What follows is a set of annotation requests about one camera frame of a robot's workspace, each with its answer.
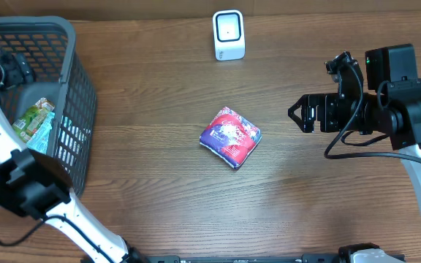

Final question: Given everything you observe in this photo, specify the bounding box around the green juice carton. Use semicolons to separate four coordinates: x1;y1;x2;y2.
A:
12;97;55;142

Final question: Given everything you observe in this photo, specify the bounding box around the grey plastic lattice basket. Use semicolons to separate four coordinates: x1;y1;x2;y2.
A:
0;16;97;196

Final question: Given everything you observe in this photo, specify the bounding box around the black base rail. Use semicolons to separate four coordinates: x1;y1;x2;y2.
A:
123;247;353;263

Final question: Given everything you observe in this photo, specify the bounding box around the teal snack packet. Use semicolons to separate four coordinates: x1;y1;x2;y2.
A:
26;112;55;154

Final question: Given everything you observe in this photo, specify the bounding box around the red purple tissue pack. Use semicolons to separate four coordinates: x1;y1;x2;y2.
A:
200;107;262;169

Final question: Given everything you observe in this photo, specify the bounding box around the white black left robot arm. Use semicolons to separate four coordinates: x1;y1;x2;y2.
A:
0;17;144;262

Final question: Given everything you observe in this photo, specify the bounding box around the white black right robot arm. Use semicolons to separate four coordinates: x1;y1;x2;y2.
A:
288;44;421;214

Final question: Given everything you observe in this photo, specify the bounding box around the white barcode scanner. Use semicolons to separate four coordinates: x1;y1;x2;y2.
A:
212;9;246;61

